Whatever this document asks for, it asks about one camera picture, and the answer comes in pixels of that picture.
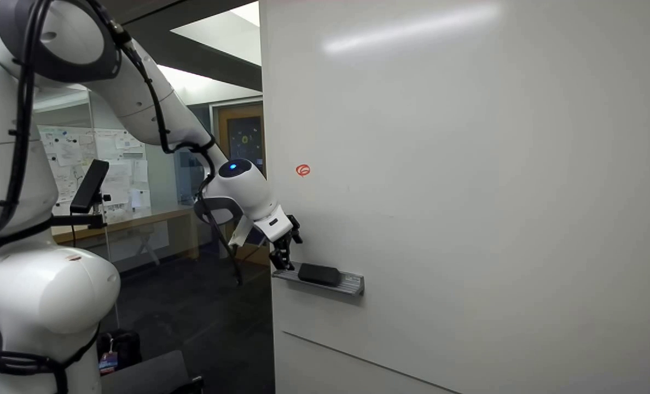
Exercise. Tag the wall map poster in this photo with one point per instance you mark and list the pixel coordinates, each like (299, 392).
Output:
(69, 166)

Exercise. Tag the white paper sheets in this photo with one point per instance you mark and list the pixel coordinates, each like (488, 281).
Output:
(123, 175)

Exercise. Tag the black camera on stand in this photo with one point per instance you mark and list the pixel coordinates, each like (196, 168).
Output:
(90, 187)

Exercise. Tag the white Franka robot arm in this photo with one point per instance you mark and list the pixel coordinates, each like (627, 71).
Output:
(47, 307)

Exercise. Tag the black whiteboard eraser duster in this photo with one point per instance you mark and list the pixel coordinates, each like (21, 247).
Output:
(317, 273)

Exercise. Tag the black chair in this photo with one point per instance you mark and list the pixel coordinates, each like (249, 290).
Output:
(149, 375)

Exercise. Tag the black bag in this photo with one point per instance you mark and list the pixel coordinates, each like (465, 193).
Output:
(119, 350)

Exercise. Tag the large white whiteboard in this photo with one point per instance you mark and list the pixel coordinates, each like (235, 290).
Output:
(485, 181)

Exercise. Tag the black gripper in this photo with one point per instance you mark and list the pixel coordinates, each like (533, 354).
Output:
(287, 240)

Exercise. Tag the wooden table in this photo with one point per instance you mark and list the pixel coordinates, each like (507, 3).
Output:
(140, 221)

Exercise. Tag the ceiling light panel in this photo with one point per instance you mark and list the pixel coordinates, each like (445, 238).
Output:
(226, 33)

